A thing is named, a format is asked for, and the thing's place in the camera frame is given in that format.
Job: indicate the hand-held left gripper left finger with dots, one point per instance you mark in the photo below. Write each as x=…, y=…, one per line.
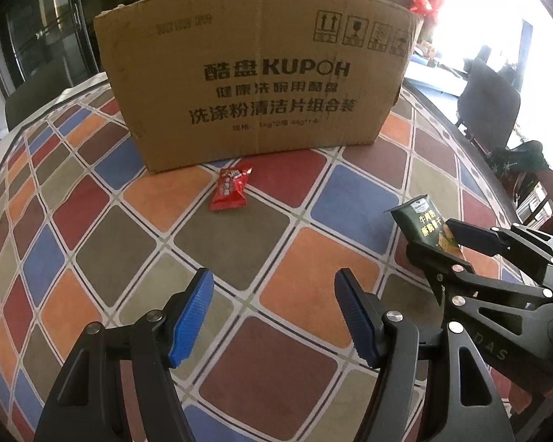
x=191, y=317

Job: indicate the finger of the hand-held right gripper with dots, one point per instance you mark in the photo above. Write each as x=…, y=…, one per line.
x=477, y=239
x=438, y=260

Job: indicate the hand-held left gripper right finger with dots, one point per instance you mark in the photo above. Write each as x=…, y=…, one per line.
x=357, y=317

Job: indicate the dark green snack packet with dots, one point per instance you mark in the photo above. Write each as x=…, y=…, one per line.
x=419, y=221

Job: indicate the small red candy packet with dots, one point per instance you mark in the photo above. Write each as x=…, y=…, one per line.
x=229, y=188

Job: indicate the brown cardboard box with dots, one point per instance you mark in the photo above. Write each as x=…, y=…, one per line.
x=258, y=78

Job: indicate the colourful checkered tablecloth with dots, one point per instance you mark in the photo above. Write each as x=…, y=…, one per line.
x=96, y=239

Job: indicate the black chair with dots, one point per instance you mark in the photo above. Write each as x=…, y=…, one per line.
x=488, y=101

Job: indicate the red bow decoration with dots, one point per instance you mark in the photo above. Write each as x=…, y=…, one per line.
x=426, y=4

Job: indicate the dark grey chair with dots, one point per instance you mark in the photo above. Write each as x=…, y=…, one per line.
x=46, y=96

